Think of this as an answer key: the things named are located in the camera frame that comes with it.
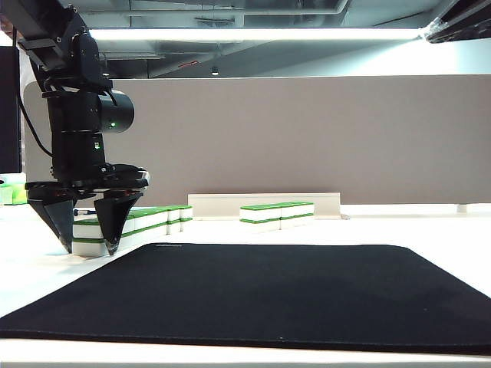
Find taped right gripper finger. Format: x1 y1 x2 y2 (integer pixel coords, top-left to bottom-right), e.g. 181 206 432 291
437 0 491 25
424 7 491 42

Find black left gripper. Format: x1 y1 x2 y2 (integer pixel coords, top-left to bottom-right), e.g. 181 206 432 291
25 163 151 257

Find lime green object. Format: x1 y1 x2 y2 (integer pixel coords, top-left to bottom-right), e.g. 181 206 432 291
12 182 28 206

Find black monitor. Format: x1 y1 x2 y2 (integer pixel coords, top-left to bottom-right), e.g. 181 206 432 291
0 45 21 173

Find black mouse mat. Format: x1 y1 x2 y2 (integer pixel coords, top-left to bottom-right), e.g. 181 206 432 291
0 243 491 357

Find taupe desk divider panel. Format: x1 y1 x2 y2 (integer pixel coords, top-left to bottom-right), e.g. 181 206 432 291
23 74 491 209

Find long ceiling light strip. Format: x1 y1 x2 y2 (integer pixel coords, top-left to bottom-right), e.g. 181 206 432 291
86 28 425 41

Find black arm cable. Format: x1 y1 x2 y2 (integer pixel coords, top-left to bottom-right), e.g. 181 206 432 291
15 30 54 158

